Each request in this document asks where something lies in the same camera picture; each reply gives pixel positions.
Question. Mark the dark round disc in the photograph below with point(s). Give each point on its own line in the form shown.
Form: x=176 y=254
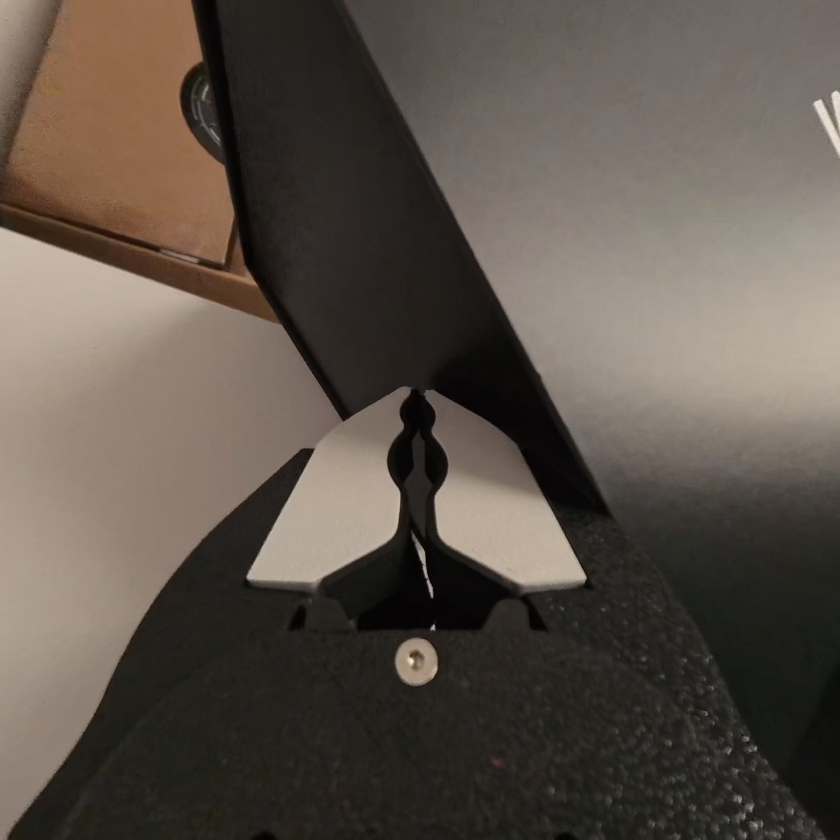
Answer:
x=202 y=111

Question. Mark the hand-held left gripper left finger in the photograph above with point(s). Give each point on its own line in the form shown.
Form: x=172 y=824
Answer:
x=334 y=518

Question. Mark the black printed box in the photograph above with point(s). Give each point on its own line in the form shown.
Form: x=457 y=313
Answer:
x=590 y=262

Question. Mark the brown cardboard box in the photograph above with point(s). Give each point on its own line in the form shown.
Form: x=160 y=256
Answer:
x=98 y=131

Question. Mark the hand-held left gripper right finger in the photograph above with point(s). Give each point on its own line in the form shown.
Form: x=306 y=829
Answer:
x=505 y=518

